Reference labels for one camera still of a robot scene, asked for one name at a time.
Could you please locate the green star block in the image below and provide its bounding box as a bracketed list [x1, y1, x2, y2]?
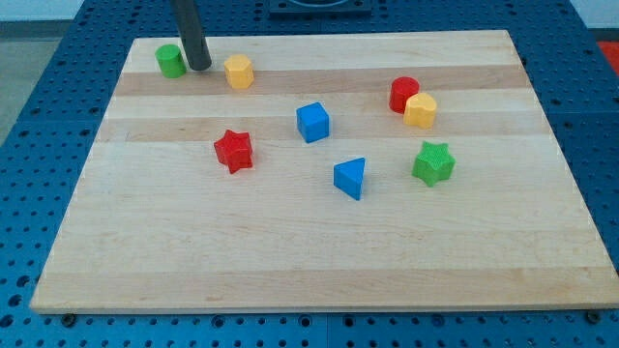
[411, 141, 456, 187]

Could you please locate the wooden board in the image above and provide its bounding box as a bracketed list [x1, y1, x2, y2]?
[30, 30, 618, 314]

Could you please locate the red star block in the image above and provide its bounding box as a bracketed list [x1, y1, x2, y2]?
[214, 130, 252, 174]

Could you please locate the yellow heart block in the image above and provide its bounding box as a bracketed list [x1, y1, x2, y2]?
[403, 93, 437, 129]

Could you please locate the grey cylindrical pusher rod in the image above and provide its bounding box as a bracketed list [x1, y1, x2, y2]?
[170, 0, 212, 72]

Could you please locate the green cylinder block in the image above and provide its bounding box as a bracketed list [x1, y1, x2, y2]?
[155, 43, 187, 78]

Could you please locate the yellow hexagon block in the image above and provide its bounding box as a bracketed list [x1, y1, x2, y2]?
[224, 54, 254, 89]

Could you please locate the red cylinder block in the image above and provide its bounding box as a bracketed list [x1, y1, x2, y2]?
[389, 76, 420, 114]

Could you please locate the blue cube block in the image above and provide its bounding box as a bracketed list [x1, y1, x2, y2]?
[296, 102, 330, 143]

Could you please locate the blue triangle block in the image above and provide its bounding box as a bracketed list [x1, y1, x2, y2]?
[333, 158, 366, 201]

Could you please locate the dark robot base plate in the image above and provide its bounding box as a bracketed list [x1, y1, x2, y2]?
[267, 0, 372, 16]

